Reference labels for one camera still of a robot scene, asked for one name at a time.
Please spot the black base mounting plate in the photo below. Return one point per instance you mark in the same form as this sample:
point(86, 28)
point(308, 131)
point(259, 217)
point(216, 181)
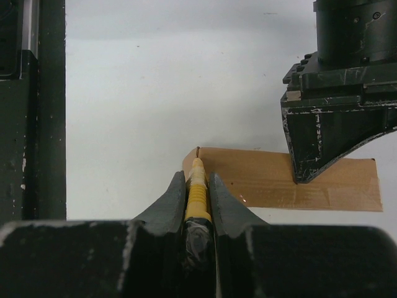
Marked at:
point(33, 110)

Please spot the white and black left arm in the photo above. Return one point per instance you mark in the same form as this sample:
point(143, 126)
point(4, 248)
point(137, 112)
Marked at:
point(351, 33)

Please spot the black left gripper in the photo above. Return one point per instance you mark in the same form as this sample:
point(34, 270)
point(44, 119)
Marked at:
point(318, 137)

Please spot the brown cardboard express box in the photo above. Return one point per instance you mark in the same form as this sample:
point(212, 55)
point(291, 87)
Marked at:
point(264, 179)

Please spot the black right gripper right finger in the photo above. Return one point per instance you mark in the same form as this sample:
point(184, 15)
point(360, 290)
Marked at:
point(259, 259)

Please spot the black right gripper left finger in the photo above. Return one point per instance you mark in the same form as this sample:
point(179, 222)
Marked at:
point(97, 258)

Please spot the yellow utility knife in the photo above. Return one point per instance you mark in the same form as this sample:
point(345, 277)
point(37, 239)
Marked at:
point(197, 232)

